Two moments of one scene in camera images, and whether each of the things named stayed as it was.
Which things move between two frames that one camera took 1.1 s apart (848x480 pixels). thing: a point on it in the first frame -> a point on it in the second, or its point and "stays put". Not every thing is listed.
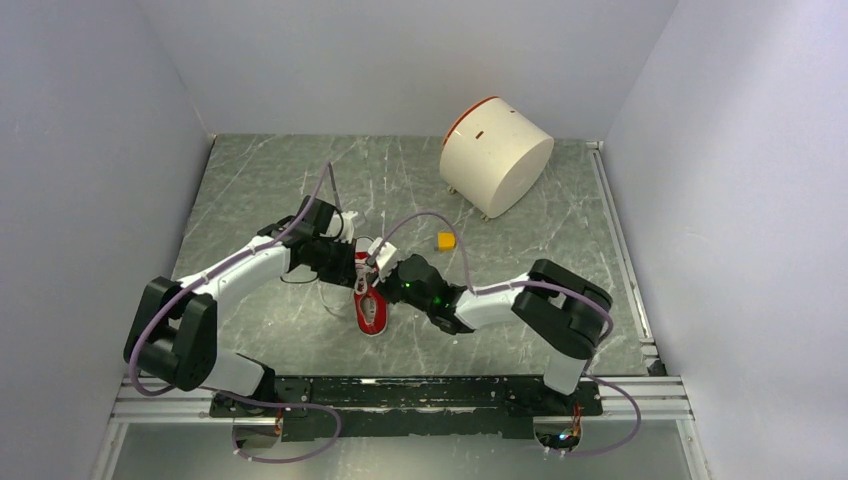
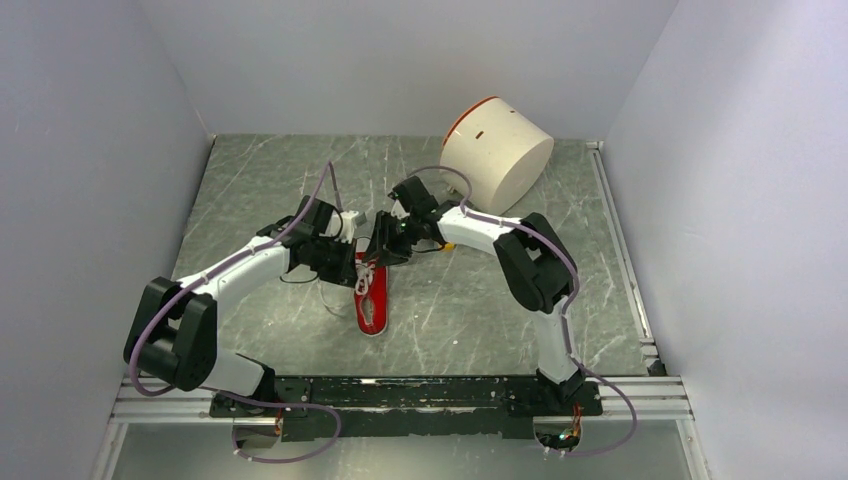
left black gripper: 343,274 stays put
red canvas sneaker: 370,306 stays put
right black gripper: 384,283 -> 382,244
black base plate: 377,408 stays put
